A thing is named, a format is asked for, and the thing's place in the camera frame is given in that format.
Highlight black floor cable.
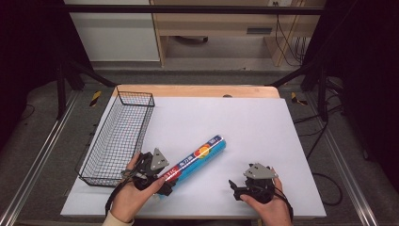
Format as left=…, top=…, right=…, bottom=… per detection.
left=292, top=103, right=345, bottom=207

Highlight yellow black floor tape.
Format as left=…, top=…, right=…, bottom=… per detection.
left=88, top=89, right=104, bottom=108
left=289, top=91, right=309, bottom=107

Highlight person's left hand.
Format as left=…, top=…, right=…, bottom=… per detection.
left=109, top=152, right=166, bottom=225

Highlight person's right hand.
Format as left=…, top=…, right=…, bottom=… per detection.
left=239, top=167, right=294, bottom=226

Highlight dark curtain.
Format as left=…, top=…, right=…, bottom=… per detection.
left=0, top=0, right=95, bottom=152
left=300, top=0, right=399, bottom=192

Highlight black metal stand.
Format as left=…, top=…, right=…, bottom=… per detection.
left=56, top=57, right=118, bottom=121
left=268, top=57, right=331, bottom=122

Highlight black hanging cables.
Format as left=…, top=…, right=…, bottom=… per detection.
left=272, top=1, right=308, bottom=68

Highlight aluminium floor rail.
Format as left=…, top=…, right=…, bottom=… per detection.
left=304, top=92, right=381, bottom=226
left=0, top=89, right=80, bottom=226

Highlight blue plastic wrap box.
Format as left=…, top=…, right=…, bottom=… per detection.
left=154, top=134, right=228, bottom=201

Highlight white cabinet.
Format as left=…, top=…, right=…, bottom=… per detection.
left=63, top=0, right=162, bottom=63

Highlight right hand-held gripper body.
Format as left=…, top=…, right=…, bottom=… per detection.
left=243, top=162, right=279, bottom=204

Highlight black wire basket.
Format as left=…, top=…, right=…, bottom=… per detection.
left=74, top=87, right=156, bottom=188

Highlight white table mat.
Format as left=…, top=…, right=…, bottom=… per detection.
left=60, top=95, right=327, bottom=220

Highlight black wrist strap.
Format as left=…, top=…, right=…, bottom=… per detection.
left=104, top=179, right=133, bottom=218
left=273, top=183, right=295, bottom=222

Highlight black horizontal crossbar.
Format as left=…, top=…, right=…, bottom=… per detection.
left=61, top=4, right=325, bottom=16

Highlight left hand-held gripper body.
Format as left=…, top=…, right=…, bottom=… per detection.
left=133, top=147, right=170, bottom=191

